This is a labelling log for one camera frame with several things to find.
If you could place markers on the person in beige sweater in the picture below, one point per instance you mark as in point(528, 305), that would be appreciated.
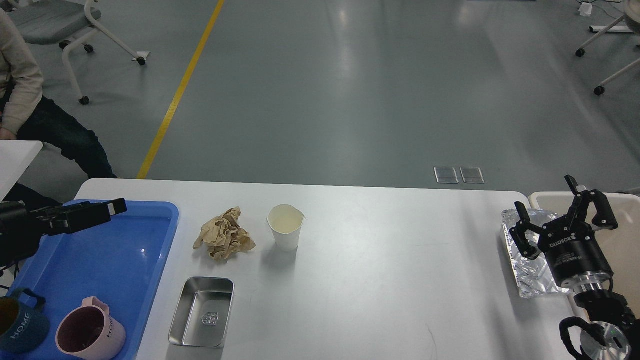
point(27, 115)

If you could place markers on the floor outlet plate right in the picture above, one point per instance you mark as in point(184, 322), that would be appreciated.
point(472, 175)

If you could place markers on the crumpled brown paper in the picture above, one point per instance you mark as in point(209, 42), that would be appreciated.
point(222, 236)

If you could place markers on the blue plastic tray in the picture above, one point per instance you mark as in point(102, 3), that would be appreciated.
point(120, 262)

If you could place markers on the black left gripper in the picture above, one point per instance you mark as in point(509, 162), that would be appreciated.
point(21, 232)

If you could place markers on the floor outlet plate left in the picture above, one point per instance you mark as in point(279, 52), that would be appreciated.
point(446, 175)

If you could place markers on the dark blue mug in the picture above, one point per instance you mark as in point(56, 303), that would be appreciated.
point(22, 327)

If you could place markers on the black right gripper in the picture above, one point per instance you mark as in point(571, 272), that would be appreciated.
point(569, 245)

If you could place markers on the aluminium foil tray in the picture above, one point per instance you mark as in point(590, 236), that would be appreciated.
point(533, 278)

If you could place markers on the pink mug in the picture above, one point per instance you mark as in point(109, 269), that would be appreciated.
point(90, 332)

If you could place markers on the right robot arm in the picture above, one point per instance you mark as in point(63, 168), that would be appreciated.
point(611, 331)

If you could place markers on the stainless steel rectangular dish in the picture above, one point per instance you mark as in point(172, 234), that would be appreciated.
point(202, 313)

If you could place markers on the floor outlet plate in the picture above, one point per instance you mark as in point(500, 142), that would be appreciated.
point(472, 175)
point(446, 175)

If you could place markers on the grey office chair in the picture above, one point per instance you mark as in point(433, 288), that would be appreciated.
point(68, 25)

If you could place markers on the white paper cup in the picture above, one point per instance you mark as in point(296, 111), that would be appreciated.
point(285, 222)

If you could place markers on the beige plastic bin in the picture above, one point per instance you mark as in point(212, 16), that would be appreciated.
point(621, 246)

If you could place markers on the white side table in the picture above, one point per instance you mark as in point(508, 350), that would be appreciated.
point(15, 157)

